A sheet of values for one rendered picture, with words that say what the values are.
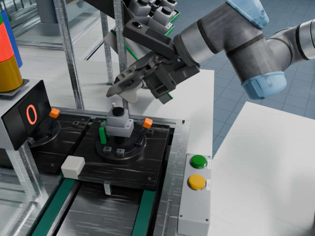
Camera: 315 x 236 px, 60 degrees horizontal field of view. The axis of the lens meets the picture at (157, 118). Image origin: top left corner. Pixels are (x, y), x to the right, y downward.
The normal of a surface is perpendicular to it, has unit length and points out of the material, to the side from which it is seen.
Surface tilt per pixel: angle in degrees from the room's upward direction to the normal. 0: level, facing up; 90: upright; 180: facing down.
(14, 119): 90
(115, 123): 90
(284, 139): 0
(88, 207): 0
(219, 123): 0
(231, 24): 74
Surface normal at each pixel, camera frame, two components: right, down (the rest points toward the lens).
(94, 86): 0.00, -0.81
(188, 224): -0.18, 0.58
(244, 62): -0.50, 0.37
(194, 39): -0.43, 0.18
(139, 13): 0.57, 0.73
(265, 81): -0.20, 0.26
